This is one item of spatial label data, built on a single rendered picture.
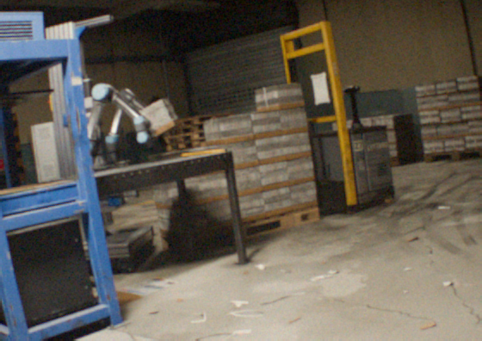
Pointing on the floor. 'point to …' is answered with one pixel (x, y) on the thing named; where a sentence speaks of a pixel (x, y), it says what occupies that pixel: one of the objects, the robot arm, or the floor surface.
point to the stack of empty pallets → (189, 132)
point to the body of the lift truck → (375, 189)
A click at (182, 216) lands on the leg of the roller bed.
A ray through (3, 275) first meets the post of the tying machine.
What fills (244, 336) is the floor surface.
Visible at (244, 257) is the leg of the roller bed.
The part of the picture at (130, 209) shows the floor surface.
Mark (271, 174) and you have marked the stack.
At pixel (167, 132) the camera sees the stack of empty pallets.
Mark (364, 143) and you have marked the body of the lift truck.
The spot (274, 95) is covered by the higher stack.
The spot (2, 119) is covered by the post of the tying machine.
